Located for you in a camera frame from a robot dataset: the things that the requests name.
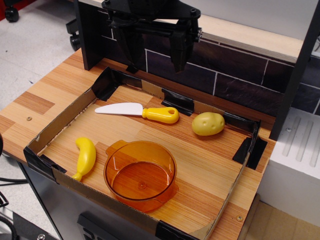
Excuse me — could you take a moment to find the black chair wheel base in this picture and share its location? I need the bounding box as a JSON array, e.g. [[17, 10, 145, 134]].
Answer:
[[65, 18, 81, 51]]

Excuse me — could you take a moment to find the cardboard fence with black tape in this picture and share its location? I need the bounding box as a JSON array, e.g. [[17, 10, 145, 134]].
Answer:
[[24, 68, 268, 240]]

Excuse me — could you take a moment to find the white toy knife yellow handle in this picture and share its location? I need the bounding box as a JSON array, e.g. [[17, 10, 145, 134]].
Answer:
[[95, 102, 180, 124]]

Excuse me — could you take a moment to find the black office chair caster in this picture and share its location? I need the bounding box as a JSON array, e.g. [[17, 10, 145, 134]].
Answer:
[[4, 6, 19, 23]]

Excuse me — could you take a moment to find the black cable on floor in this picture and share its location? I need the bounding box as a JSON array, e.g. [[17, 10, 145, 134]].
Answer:
[[0, 176, 28, 187]]

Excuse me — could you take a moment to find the black shelf frame wooden top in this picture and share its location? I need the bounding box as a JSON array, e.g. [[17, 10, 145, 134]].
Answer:
[[74, 0, 320, 140]]

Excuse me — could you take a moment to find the white toy sink drainboard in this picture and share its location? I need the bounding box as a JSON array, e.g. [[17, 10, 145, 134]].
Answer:
[[257, 108, 320, 226]]

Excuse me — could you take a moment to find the yellow toy banana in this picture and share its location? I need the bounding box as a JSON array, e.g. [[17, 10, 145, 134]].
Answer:
[[72, 137, 96, 182]]

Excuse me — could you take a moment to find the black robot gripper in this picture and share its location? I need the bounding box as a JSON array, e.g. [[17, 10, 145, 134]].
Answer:
[[101, 0, 202, 73]]

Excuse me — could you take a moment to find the orange transparent plastic pot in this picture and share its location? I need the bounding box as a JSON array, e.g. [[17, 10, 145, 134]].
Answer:
[[104, 140, 179, 213]]

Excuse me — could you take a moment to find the yellow toy potato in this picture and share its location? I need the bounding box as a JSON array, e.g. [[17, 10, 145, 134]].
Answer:
[[191, 112, 225, 136]]

